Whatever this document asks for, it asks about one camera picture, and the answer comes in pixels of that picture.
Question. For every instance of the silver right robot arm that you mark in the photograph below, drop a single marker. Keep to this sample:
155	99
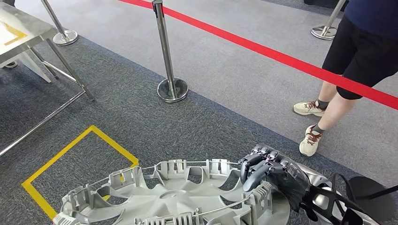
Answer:
323	202

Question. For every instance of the chrome stanchion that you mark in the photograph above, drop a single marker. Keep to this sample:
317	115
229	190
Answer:
65	38
172	90
323	32

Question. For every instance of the stainless steel workbench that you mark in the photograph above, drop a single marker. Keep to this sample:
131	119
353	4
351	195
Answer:
25	21

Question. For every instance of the grey plastic wheel hubcap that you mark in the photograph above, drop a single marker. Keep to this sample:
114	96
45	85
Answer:
174	202

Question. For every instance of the red barrier belt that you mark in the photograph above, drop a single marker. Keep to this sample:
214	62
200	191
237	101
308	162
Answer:
248	45

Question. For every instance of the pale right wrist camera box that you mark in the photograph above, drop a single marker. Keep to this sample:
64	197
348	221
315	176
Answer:
353	217

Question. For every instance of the white desk panel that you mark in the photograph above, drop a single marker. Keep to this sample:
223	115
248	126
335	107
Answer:
31	66

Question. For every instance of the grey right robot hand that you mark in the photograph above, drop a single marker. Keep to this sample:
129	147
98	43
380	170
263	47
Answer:
289	180

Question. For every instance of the person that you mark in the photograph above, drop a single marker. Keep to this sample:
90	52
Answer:
360	52

